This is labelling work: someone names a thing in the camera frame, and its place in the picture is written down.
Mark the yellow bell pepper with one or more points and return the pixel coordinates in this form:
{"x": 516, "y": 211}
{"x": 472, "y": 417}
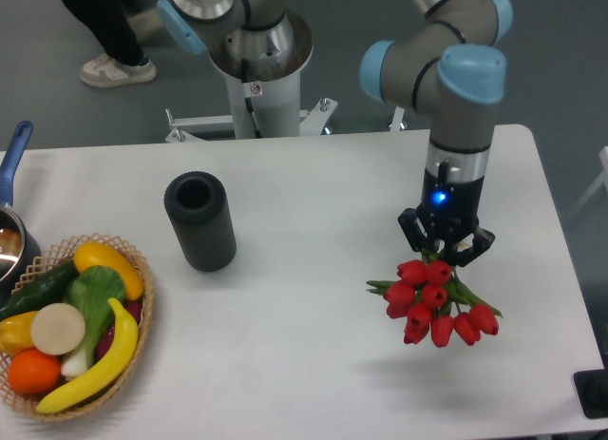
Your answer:
{"x": 15, "y": 333}

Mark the green cucumber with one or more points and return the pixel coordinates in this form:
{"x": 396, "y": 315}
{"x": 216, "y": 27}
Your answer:
{"x": 44, "y": 290}

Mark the dark grey ribbed vase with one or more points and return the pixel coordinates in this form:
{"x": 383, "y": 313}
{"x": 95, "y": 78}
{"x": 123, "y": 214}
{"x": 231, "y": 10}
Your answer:
{"x": 197, "y": 207}

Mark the red tulip bouquet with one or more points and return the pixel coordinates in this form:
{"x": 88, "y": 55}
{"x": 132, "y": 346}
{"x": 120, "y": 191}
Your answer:
{"x": 428, "y": 294}

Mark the orange fruit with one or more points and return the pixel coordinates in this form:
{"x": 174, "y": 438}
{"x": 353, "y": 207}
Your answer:
{"x": 33, "y": 372}

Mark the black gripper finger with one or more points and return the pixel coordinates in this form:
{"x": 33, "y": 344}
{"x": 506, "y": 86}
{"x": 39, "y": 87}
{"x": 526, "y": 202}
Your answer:
{"x": 420, "y": 229}
{"x": 482, "y": 240}

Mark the white frame at right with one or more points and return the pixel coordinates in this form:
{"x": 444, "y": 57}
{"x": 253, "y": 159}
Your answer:
{"x": 599, "y": 183}

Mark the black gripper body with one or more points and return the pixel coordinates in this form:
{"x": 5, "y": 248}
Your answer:
{"x": 448, "y": 211}

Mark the green bok choy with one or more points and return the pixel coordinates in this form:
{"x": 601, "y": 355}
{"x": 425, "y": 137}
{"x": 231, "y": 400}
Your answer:
{"x": 89, "y": 293}

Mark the yellow banana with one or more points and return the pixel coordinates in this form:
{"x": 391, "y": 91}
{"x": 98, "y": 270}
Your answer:
{"x": 104, "y": 372}

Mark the beige round disc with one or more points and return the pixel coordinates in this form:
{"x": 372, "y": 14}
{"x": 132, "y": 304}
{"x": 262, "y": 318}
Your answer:
{"x": 57, "y": 329}

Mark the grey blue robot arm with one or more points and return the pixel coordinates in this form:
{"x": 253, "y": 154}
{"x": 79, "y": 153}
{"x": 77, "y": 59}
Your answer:
{"x": 450, "y": 73}

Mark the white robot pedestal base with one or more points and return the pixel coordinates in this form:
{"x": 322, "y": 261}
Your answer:
{"x": 259, "y": 110}

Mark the black device at edge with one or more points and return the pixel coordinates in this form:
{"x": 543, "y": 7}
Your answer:
{"x": 591, "y": 387}

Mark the woven wicker basket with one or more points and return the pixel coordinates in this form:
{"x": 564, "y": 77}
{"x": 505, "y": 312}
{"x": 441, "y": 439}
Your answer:
{"x": 55, "y": 255}

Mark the blue handled saucepan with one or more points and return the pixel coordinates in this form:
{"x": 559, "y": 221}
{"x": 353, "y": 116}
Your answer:
{"x": 18, "y": 247}

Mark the person's leg and shoe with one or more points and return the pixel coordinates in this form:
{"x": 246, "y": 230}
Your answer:
{"x": 123, "y": 61}

